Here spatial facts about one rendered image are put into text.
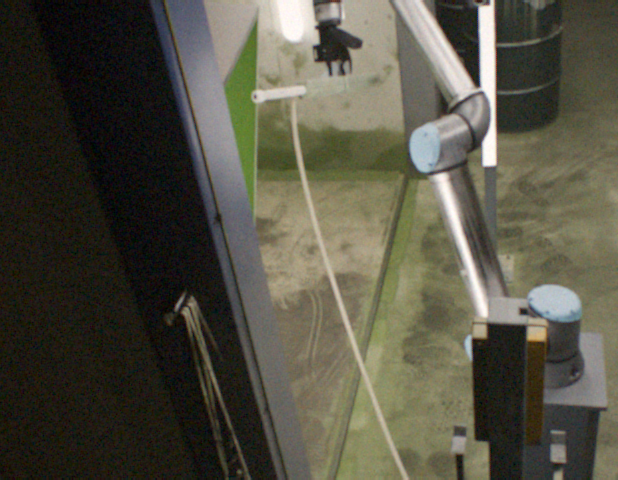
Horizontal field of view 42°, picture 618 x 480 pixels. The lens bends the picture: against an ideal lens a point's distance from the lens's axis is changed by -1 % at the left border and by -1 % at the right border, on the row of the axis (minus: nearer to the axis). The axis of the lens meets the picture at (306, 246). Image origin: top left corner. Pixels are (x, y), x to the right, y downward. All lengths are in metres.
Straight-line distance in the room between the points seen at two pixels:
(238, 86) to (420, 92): 1.82
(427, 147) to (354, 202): 2.31
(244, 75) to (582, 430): 1.52
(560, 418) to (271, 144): 2.71
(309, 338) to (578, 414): 1.47
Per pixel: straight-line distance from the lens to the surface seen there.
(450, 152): 2.15
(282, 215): 4.40
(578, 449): 2.63
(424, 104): 4.37
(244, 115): 2.74
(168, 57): 1.19
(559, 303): 2.37
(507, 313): 1.23
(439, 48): 2.30
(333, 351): 3.51
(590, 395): 2.49
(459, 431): 1.77
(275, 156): 4.72
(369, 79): 2.47
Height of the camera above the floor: 2.46
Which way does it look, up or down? 36 degrees down
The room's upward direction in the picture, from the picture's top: 10 degrees counter-clockwise
